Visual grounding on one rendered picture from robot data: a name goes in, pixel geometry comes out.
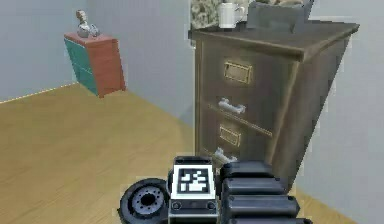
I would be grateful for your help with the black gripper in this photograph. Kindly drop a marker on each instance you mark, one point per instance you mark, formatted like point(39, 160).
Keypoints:
point(145, 201)

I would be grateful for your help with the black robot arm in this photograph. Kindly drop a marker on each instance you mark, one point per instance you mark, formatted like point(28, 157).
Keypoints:
point(253, 196)

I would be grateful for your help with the red and teal chest of drawers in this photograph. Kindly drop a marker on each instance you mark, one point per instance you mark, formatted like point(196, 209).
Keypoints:
point(100, 65)

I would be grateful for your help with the dark grey laptop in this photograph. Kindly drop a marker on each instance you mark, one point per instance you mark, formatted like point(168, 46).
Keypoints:
point(275, 15)

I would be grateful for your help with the dark brown filing cabinet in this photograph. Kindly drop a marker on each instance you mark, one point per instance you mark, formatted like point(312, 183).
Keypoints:
point(253, 100)

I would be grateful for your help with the silver bust statue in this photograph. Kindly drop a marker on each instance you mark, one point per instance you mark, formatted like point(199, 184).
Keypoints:
point(85, 25)

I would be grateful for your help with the patterned floral box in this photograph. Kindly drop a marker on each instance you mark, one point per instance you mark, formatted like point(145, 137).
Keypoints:
point(204, 12)

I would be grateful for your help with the white mug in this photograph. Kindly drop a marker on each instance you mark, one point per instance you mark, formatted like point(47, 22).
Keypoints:
point(229, 15)

